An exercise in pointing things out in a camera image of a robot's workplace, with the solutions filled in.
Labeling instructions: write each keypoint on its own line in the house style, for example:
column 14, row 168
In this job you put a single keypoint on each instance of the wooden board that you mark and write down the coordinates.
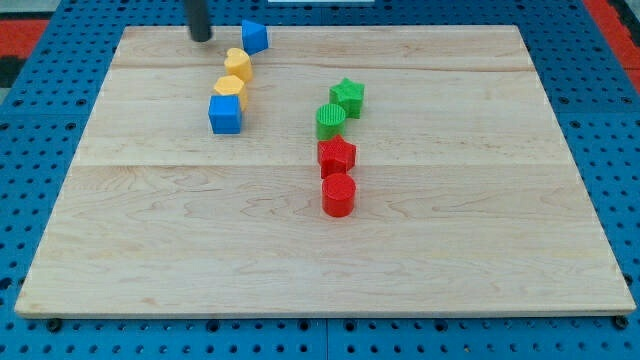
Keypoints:
column 468, row 202

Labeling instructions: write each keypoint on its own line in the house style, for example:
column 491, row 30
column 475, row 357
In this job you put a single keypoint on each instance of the red cylinder block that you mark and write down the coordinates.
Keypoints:
column 338, row 194

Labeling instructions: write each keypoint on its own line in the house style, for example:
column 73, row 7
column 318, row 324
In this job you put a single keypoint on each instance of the red star block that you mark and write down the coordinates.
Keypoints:
column 335, row 155

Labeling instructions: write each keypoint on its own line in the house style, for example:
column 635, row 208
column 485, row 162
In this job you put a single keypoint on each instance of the green cylinder block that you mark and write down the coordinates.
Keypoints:
column 330, row 121

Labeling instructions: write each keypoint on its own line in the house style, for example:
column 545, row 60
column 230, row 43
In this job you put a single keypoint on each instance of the green star block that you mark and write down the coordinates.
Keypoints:
column 349, row 95

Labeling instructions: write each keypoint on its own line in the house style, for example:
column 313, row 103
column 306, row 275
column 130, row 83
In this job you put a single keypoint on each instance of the blue cube block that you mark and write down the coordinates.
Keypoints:
column 225, row 114

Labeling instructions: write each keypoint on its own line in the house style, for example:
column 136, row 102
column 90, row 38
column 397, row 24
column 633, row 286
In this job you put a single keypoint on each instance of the yellow hexagon block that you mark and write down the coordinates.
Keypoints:
column 232, row 85

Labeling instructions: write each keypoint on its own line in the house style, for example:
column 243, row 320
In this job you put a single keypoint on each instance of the yellow heart block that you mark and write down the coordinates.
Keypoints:
column 238, row 63

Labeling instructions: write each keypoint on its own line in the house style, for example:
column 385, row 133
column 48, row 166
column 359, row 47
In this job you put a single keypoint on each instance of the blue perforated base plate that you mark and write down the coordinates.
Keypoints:
column 44, row 113

